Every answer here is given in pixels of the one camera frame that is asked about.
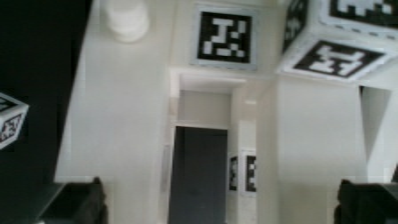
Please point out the white chair back frame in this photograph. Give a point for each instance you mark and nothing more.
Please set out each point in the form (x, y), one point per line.
(210, 63)

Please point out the white chair seat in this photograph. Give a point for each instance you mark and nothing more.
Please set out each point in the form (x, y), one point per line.
(162, 91)

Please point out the white tagged cube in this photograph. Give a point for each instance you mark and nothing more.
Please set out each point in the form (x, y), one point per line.
(340, 41)
(13, 114)

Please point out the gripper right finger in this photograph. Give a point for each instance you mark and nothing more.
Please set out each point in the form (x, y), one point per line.
(367, 203)

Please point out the white chair leg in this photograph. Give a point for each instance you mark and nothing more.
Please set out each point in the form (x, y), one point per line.
(242, 188)

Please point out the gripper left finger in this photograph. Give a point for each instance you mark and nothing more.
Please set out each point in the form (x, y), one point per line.
(79, 206)

